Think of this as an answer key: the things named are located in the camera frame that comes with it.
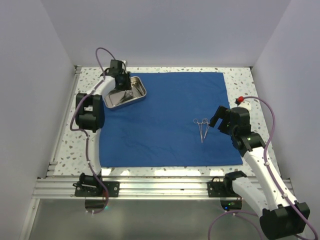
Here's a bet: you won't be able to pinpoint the steel surgical forceps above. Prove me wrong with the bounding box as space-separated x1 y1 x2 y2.
193 118 203 143

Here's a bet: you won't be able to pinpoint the stainless steel instrument tray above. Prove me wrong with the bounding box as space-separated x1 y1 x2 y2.
104 76 147 110

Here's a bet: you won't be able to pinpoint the blue surgical cloth wrap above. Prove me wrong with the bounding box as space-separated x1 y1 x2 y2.
99 72 243 168

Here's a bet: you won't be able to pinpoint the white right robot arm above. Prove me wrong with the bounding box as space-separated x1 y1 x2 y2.
207 106 310 240

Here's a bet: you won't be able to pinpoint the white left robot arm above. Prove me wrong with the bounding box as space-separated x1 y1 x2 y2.
72 59 132 176

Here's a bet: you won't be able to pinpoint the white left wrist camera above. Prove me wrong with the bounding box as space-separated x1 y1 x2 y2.
122 60 127 68

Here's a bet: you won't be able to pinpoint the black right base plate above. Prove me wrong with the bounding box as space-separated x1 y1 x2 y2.
206 176 239 198

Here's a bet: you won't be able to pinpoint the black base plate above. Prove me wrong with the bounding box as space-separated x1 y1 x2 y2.
72 181 120 198
206 176 239 198

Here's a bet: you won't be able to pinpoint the aluminium left side rail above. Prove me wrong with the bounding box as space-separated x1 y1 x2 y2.
44 65 82 178

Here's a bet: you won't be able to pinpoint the aluminium rail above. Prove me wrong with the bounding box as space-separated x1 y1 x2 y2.
31 177 297 200
44 65 82 178

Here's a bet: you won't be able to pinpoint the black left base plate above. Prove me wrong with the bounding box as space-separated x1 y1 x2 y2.
72 181 120 198

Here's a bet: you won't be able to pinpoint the aluminium front rail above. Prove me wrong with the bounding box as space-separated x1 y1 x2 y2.
31 177 297 200

